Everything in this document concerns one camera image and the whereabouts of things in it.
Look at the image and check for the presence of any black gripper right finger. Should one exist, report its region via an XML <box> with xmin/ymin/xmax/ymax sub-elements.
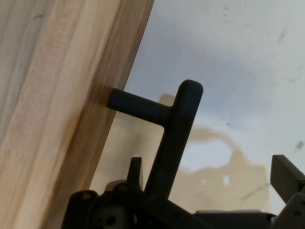
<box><xmin>270</xmin><ymin>154</ymin><xmax>305</xmax><ymax>229</ymax></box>

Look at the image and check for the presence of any wooden drawer front board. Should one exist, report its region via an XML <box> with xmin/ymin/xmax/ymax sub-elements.
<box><xmin>0</xmin><ymin>0</ymin><xmax>155</xmax><ymax>229</ymax></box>

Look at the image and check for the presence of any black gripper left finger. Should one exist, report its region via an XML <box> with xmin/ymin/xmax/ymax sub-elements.
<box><xmin>61</xmin><ymin>156</ymin><xmax>210</xmax><ymax>229</ymax></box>

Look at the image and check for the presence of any black bar drawer handle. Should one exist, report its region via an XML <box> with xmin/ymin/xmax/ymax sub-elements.
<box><xmin>107</xmin><ymin>79</ymin><xmax>204</xmax><ymax>200</ymax></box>

